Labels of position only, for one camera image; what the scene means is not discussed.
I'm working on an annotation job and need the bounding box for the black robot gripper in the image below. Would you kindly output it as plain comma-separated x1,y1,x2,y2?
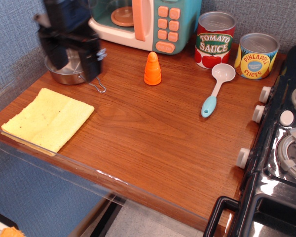
34,0,107,82

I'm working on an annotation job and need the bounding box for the yellow towel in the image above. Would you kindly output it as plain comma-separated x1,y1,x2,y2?
1,88,94,157

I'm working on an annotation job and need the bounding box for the white stove knob lower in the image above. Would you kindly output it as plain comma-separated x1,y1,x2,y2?
236,148,251,169

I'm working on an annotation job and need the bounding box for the white stove knob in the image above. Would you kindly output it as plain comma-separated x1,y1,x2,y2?
259,86,272,104
252,105,265,123
236,148,251,169

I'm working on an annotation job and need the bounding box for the small steel pan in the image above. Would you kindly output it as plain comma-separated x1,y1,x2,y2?
44,49,107,93

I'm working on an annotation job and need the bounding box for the orange toy carrot cone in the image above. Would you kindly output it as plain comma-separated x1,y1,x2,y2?
144,52,162,85

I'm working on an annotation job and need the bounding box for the toy microwave teal and white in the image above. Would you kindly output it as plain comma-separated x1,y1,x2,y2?
89,0,202,55

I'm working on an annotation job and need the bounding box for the tomato sauce can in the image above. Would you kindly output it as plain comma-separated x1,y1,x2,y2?
194,11,236,69

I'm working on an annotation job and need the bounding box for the pineapple slices can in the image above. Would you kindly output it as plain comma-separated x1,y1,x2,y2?
234,33,280,80

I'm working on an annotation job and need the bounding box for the orange fuzzy object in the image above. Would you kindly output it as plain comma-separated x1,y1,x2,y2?
0,227,25,237

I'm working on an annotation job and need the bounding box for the white stove knob middle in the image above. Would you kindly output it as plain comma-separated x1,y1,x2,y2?
252,105,265,123

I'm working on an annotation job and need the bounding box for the white stove knob upper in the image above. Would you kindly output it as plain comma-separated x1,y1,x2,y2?
259,86,272,104

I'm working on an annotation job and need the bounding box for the black toy stove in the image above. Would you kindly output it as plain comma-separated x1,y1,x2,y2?
204,45,296,237

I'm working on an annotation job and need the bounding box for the white spoon with teal handle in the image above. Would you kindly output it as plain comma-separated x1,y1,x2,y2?
201,63,236,118

